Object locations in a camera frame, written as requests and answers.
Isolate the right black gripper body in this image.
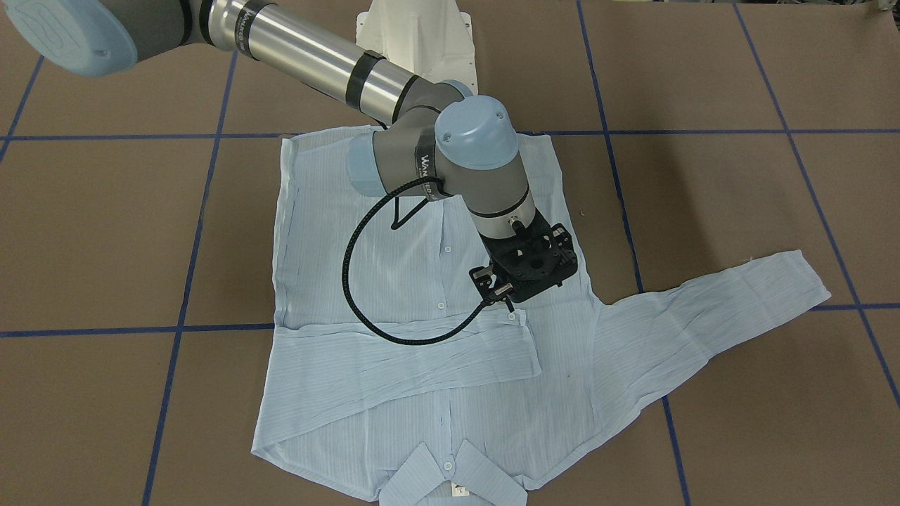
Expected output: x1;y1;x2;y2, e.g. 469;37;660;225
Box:
485;218;579;302

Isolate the light blue button-up shirt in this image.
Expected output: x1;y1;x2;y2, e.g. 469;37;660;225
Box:
252;126;830;505

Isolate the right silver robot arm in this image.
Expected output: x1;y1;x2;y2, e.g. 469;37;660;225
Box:
3;1;578;302

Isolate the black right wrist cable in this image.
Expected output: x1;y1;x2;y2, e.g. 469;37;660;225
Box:
342;179;493;346

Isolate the white pedestal column with base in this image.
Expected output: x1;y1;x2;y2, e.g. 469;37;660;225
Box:
356;1;479;95

